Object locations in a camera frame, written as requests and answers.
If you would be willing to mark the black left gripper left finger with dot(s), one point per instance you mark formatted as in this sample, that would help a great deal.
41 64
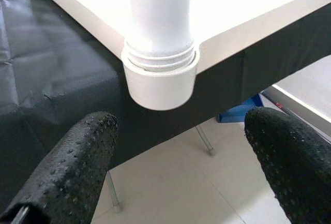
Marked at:
77 162

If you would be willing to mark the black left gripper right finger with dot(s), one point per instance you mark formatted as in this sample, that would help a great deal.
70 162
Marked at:
292 162

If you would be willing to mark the long black floor pole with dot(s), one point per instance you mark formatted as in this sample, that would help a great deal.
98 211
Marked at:
278 103

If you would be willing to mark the metal folding table frame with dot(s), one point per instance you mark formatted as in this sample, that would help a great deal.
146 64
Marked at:
204 137

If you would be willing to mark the white plastic table top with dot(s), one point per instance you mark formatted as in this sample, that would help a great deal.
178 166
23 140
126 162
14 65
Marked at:
90 14

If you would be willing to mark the white plastic table leg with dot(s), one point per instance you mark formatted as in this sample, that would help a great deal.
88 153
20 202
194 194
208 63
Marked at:
160 14

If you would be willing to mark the blue dustpan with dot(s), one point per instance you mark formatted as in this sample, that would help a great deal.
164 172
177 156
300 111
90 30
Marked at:
238 111

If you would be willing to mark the black tablecloth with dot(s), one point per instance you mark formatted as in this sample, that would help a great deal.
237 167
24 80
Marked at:
64 66

